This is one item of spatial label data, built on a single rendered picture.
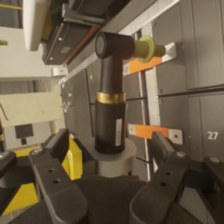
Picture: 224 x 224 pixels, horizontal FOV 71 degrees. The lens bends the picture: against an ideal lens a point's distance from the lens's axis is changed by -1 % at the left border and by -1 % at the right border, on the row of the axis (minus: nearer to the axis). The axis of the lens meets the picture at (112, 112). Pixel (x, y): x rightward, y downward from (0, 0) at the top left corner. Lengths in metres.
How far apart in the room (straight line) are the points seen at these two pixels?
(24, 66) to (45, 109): 1.18
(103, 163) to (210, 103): 0.17
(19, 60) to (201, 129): 4.59
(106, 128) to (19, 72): 4.44
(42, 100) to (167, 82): 4.41
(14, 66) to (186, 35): 4.50
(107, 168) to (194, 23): 0.23
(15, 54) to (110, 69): 4.55
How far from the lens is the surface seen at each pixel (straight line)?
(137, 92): 0.36
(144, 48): 0.24
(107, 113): 0.21
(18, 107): 4.60
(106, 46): 0.20
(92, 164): 0.21
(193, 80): 0.26
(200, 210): 0.32
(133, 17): 0.40
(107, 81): 0.21
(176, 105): 0.29
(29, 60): 4.70
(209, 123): 0.25
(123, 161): 0.23
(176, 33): 0.30
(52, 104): 4.65
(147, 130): 0.34
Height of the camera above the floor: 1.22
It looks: 29 degrees down
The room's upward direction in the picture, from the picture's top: 98 degrees counter-clockwise
